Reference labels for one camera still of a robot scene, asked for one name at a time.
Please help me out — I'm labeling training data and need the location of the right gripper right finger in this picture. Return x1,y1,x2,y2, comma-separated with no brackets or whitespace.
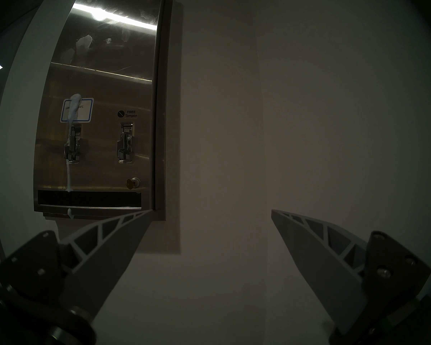
271,209,431,345

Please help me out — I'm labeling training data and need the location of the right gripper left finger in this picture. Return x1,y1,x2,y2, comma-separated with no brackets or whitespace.
0,208,155,319

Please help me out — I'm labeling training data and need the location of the chrome dispenser lever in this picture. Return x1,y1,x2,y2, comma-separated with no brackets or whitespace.
64,125,84,164
116,122,135,164

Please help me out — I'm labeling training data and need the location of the white blue-bordered label sticker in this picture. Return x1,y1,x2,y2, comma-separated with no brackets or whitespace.
60,97,94,124

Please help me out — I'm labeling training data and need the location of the white foam streak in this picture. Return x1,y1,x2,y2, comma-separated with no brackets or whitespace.
66,93,83,219

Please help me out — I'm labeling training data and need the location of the stainless steel wall dispenser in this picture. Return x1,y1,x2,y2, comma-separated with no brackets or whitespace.
33,0,175,221

